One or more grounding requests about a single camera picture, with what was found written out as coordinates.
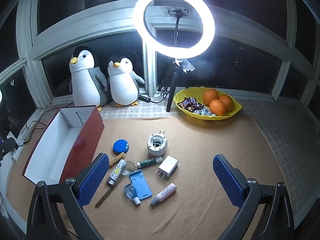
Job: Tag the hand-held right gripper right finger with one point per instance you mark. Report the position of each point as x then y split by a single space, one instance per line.
227 180

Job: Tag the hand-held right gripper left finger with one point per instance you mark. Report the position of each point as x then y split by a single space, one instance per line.
92 180

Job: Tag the patterned white lighter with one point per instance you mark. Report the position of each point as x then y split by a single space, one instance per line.
116 172

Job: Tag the red cardboard box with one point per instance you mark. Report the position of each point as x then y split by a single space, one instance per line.
85 142

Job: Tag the magnifying glass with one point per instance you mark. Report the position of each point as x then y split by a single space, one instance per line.
128 167

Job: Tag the clear blue small bottle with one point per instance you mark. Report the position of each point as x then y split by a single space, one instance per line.
130 192

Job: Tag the blue phone stand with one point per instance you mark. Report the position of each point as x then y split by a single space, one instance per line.
141 185

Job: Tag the green and white glue stick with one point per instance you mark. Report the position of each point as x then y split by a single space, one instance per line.
150 162

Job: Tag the white wall charger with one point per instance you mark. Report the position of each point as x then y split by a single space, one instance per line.
168 166

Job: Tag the pink and white tube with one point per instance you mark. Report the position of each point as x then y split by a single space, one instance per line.
166 191

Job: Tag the white plug-in device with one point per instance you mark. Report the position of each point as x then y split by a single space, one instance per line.
156 150

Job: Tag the white power strip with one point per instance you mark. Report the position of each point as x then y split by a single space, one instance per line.
17 152

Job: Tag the wooden clothespin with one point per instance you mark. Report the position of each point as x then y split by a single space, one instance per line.
117 159

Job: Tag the blue round tape measure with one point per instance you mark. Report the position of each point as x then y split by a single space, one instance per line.
120 147

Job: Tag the orange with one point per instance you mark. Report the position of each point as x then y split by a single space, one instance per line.
217 107
227 101
210 96

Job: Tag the checked cloth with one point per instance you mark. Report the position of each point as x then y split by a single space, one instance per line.
287 130

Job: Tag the pile of wrapped candies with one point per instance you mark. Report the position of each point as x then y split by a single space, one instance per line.
190 102

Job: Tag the yellow leaf-shaped bowl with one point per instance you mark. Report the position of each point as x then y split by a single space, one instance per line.
192 92

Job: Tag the large penguin plush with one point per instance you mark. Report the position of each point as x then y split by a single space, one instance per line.
83 85

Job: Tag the black inline remote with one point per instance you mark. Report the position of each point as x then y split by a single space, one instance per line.
145 98

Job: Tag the small penguin plush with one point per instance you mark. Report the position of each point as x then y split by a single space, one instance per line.
123 85

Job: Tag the black gooseneck phone holder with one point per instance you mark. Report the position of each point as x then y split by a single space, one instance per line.
178 12

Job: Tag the white window frame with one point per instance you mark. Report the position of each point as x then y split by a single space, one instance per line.
87 27

